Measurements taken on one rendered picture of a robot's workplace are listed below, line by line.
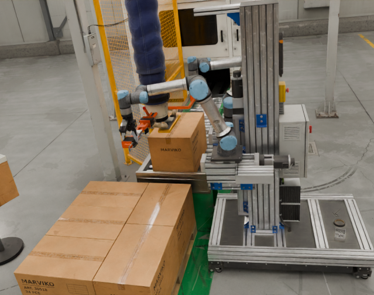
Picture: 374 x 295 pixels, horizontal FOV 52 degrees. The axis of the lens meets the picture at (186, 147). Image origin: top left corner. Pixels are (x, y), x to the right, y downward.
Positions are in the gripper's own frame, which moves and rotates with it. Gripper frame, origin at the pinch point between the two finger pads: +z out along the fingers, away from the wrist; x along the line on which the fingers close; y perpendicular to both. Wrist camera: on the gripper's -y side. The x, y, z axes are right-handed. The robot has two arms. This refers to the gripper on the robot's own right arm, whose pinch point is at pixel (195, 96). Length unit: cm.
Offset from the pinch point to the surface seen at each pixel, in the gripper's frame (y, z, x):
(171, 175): 21, 68, -25
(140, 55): 41, -47, -28
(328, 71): -263, 59, 132
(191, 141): 15.3, 36.1, -4.4
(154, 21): 36, -70, -16
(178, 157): 16, 51, -17
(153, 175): 21, 68, -43
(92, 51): -47, -34, -115
